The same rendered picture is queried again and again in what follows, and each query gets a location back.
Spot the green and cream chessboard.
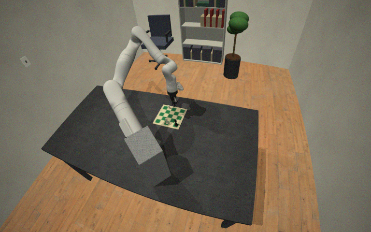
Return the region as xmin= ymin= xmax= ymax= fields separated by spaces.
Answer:
xmin=153 ymin=105 xmax=187 ymax=130

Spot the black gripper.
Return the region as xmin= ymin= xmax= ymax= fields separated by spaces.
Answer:
xmin=167 ymin=90 xmax=178 ymax=107

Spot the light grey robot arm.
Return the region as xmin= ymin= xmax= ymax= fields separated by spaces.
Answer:
xmin=103 ymin=26 xmax=184 ymax=137

